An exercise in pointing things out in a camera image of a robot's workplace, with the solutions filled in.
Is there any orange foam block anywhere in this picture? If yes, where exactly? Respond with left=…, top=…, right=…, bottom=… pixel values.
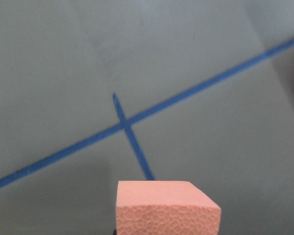
left=116, top=181, right=221, bottom=235

